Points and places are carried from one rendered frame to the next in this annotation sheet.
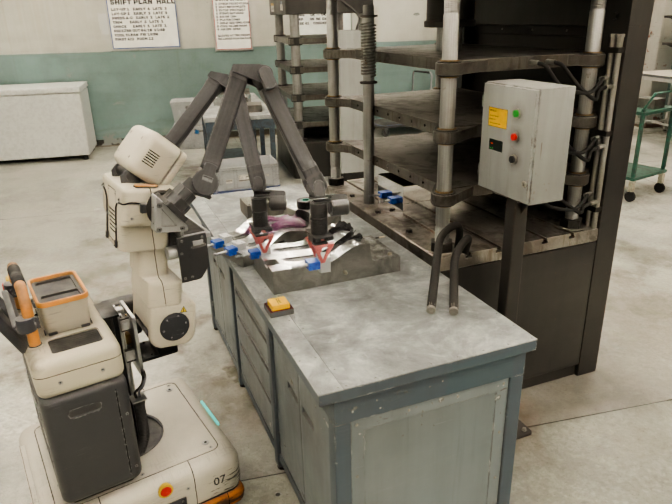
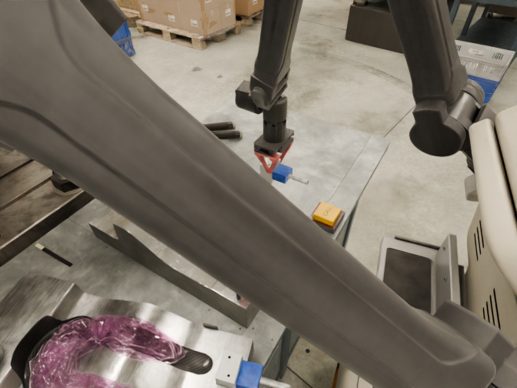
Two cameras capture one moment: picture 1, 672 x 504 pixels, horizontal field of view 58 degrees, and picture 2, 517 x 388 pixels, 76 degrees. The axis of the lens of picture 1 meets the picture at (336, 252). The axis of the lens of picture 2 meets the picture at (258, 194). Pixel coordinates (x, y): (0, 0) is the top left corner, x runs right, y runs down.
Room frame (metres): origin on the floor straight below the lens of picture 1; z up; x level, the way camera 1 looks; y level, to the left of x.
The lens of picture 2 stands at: (2.32, 0.60, 1.51)
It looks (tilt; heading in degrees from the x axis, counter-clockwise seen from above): 44 degrees down; 234
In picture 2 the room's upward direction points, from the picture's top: 1 degrees counter-clockwise
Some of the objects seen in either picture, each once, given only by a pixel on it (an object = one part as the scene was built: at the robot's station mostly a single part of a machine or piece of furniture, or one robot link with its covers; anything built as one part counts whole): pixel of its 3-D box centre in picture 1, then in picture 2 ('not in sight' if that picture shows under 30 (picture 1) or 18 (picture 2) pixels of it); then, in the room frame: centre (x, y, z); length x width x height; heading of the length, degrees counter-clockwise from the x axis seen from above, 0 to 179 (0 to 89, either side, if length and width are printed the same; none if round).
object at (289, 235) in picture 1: (277, 231); (104, 374); (2.43, 0.25, 0.86); 0.50 x 0.26 x 0.11; 129
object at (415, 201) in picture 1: (434, 190); not in sight; (2.93, -0.50, 0.87); 0.50 x 0.27 x 0.17; 112
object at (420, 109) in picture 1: (447, 122); not in sight; (2.99, -0.57, 1.20); 1.29 x 0.83 x 0.19; 22
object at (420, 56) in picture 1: (449, 69); not in sight; (2.99, -0.56, 1.45); 1.29 x 0.82 x 0.19; 22
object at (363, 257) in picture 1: (326, 253); (192, 225); (2.13, 0.04, 0.87); 0.50 x 0.26 x 0.14; 112
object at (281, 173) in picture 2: (309, 264); (285, 175); (1.86, 0.09, 0.94); 0.13 x 0.05 x 0.05; 112
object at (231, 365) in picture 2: (228, 251); (255, 378); (2.21, 0.42, 0.86); 0.13 x 0.05 x 0.05; 129
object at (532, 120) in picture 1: (510, 274); not in sight; (2.19, -0.69, 0.74); 0.31 x 0.22 x 1.47; 22
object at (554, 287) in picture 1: (437, 277); not in sight; (3.00, -0.55, 0.36); 1.30 x 0.85 x 0.72; 22
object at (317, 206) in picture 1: (320, 209); (272, 107); (1.87, 0.05, 1.12); 0.07 x 0.06 x 0.07; 107
